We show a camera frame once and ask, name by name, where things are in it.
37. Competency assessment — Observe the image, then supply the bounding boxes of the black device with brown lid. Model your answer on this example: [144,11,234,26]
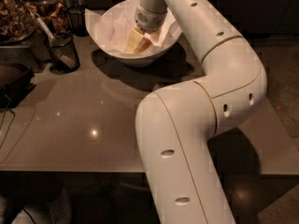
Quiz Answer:
[0,63,35,108]

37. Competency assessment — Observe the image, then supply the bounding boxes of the black mesh cup rear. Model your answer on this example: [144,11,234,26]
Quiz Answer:
[67,7,88,36]

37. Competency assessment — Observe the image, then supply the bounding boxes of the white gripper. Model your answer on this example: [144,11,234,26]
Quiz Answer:
[124,5,167,54]

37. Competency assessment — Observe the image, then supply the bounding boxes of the rear glass snack jar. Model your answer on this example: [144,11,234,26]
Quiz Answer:
[23,0,71,34]

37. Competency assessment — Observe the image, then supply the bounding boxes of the white shoe under table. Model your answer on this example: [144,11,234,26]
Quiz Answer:
[13,188,72,224]

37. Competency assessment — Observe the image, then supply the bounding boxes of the large glass snack jar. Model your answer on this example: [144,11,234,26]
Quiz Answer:
[0,0,36,45]

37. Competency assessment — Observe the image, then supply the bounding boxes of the white bowl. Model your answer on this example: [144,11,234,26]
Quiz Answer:
[85,0,182,67]

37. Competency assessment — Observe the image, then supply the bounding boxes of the black mesh cup front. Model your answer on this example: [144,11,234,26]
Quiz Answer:
[46,33,80,74]

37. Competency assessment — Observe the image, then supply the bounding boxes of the white paper in bowl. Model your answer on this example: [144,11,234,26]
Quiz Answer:
[85,0,181,59]

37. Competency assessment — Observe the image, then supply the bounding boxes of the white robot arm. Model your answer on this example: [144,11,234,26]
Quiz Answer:
[135,0,267,224]

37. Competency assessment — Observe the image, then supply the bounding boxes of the metal scoop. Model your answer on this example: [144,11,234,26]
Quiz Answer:
[34,13,77,70]

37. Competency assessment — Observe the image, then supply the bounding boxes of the black cable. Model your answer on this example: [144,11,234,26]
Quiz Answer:
[0,93,17,150]

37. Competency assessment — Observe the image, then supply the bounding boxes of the black mesh cup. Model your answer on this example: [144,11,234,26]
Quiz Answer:
[46,33,80,74]
[67,7,88,36]

